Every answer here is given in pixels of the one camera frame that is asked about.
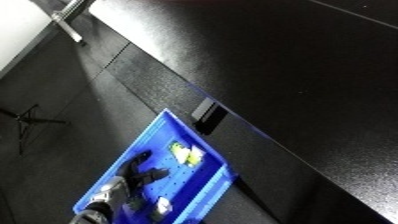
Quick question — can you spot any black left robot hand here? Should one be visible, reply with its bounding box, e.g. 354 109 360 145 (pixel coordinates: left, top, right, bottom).
115 149 173 198

